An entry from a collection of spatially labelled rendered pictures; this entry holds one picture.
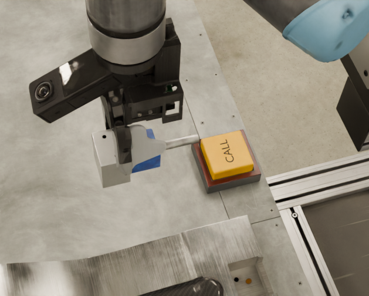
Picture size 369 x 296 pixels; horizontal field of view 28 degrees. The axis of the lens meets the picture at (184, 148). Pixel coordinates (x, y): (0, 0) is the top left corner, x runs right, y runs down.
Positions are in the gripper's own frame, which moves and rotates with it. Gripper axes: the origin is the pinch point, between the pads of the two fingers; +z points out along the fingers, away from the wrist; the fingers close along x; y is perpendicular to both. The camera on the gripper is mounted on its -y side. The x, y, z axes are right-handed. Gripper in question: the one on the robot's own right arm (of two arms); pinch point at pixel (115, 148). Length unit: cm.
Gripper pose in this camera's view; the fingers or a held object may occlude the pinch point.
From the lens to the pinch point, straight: 90.1
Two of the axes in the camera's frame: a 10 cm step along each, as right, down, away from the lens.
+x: -2.9, -8.2, 4.9
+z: -0.4, 5.2, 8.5
